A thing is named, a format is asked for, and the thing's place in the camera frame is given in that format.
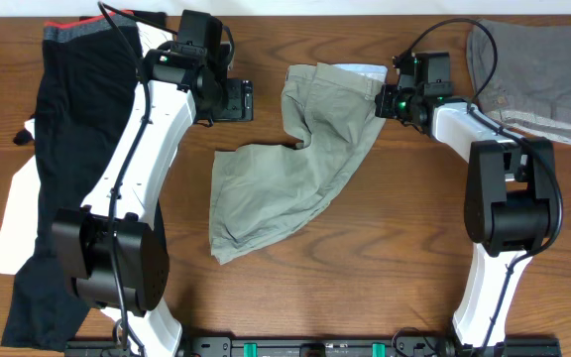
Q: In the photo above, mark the white garment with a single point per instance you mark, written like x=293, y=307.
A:
x=18, y=223

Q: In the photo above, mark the black pants with red waistband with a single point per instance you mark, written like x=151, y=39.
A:
x=84, y=101

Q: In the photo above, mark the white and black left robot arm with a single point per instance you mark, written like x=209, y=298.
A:
x=108, y=246

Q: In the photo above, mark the khaki green shorts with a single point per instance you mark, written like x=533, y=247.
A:
x=262, y=194

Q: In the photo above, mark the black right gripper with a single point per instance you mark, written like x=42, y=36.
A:
x=384, y=99

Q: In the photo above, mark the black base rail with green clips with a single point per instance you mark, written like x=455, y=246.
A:
x=405, y=345

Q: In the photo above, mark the folded grey shorts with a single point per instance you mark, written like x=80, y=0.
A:
x=526, y=72

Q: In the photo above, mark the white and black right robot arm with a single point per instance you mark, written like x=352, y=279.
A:
x=513, y=208

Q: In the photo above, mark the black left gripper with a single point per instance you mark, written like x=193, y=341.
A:
x=241, y=103

